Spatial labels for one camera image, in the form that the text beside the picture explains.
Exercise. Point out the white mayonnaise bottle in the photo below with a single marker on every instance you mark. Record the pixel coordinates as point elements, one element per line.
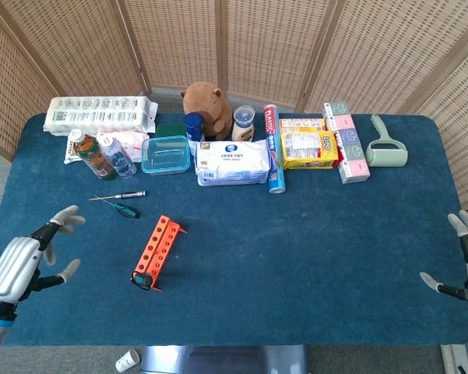
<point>243,124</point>

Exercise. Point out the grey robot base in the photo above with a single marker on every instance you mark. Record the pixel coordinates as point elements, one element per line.
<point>222,360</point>

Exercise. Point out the clear container blue lid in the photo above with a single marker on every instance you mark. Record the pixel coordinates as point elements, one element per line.
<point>165,156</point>

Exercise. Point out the orange test tube rack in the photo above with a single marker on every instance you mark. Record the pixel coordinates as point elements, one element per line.
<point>159,249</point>

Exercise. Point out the white paper cup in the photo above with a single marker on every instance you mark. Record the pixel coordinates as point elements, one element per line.
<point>127,360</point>

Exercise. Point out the yellow red flat box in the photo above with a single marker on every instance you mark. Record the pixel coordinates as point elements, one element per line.
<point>301,124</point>

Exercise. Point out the clear water bottle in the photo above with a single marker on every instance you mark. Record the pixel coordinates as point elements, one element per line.
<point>120,159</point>

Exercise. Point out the dark green box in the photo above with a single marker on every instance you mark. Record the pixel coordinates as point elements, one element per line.
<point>170,129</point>

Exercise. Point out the brown capybara plush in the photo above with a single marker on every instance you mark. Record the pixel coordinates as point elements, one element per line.
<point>210,105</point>

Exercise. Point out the white wet wipes pack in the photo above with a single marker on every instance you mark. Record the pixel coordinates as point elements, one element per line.
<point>233,161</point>

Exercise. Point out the wicker folding screen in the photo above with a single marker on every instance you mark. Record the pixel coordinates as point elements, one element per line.
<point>179,43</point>

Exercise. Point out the green tea bottle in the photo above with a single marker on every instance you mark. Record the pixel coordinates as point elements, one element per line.
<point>97,159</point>

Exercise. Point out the yellow Lipo snack bag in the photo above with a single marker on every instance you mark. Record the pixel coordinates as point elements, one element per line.
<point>309,150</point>

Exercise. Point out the blue white spray can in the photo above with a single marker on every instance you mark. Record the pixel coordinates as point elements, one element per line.
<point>194,126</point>

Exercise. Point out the white pink snack bag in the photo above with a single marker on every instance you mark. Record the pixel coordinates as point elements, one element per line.
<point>134,142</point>

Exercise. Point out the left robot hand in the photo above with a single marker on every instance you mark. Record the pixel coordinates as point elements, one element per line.
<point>17,265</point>

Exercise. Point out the green lint roller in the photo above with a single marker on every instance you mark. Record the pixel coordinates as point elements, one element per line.
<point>385,154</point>

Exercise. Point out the black metal precision screwdriver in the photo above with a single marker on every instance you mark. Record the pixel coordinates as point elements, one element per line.
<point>130,194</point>

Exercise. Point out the pastel tissue box pack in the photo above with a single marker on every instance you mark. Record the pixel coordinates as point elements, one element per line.
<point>350,152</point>

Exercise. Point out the blue table cover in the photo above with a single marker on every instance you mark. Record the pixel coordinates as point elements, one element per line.
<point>296,253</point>

